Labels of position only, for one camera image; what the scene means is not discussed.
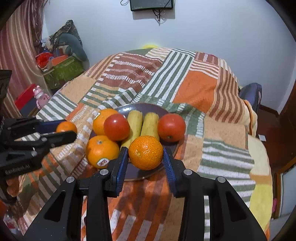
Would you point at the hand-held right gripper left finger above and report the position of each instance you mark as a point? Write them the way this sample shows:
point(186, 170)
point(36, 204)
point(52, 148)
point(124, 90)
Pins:
point(122, 166)

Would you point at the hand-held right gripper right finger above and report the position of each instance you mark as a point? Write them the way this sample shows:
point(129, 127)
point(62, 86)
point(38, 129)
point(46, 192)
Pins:
point(170, 171)

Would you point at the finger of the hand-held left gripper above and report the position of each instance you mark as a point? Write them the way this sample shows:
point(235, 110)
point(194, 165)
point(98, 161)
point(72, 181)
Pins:
point(52, 125)
point(60, 139)

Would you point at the small mandarin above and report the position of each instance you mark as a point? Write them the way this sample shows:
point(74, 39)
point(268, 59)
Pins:
point(145, 153)
point(66, 128)

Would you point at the large orange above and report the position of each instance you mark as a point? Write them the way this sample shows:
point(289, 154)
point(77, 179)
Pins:
point(101, 150)
point(100, 124)

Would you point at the red tomato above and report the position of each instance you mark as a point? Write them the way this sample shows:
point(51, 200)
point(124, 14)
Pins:
point(116, 127)
point(171, 127)

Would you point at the yellow corn cob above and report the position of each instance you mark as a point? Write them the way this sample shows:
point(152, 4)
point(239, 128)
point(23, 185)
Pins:
point(149, 126)
point(135, 124)

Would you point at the purple round plate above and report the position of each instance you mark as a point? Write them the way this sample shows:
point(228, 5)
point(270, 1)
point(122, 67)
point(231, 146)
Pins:
point(143, 108)

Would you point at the pink toy figure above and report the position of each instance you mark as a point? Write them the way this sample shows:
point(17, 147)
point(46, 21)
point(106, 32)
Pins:
point(41, 98)

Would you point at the red box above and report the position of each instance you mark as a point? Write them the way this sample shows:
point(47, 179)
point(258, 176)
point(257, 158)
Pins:
point(25, 97)

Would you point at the green fabric storage box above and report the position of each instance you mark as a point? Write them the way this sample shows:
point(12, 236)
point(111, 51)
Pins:
point(63, 71)

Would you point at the orange box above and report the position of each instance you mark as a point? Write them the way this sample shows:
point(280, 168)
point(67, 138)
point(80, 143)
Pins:
point(59, 59)

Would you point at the red plastic bag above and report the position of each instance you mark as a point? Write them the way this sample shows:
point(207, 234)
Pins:
point(42, 59)

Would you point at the striped red curtain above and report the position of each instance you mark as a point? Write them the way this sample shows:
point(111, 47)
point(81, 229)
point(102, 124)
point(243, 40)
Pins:
point(20, 46)

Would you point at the striped patchwork blanket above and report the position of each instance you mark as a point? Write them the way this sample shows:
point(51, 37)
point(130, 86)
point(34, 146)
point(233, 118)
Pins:
point(201, 88)

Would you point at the yellow bedsheet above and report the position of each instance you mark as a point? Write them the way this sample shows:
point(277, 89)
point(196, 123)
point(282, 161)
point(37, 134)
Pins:
point(261, 185)

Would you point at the camouflage pillow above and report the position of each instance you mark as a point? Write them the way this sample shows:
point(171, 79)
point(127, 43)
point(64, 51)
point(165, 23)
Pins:
point(68, 29)

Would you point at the white paper scrap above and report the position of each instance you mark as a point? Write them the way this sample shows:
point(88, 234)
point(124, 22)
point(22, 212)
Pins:
point(262, 138)

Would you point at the pink object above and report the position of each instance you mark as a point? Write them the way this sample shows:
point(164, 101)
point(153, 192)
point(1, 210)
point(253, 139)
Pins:
point(275, 206)

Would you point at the blue chair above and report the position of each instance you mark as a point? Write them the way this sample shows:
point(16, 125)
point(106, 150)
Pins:
point(251, 95)

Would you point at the wooden door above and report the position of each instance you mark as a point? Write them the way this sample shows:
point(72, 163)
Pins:
point(288, 129)

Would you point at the small black wall monitor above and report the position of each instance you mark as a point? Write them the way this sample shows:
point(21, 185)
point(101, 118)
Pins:
point(151, 4)

